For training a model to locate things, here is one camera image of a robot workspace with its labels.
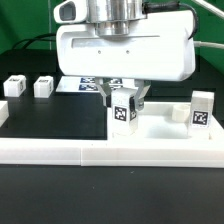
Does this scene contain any white U-shaped obstacle fence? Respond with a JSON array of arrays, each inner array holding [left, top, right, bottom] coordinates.
[[0, 100, 224, 169]]

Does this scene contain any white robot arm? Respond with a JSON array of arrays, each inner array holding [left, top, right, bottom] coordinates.
[[54, 0, 198, 110]]

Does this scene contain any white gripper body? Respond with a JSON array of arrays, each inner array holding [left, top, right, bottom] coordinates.
[[56, 11, 195, 81]]

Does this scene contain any white marker tag plate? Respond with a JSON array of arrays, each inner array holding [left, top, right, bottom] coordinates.
[[55, 75, 124, 93]]

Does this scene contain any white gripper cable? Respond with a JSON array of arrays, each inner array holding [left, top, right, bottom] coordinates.
[[191, 0, 224, 50]]

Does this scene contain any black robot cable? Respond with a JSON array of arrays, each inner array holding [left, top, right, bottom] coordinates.
[[11, 32, 58, 51]]

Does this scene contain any white square table top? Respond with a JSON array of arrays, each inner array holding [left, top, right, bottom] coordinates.
[[107, 102, 224, 141]]

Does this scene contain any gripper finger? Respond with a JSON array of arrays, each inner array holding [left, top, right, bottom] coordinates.
[[95, 77, 112, 107], [134, 79, 151, 111]]

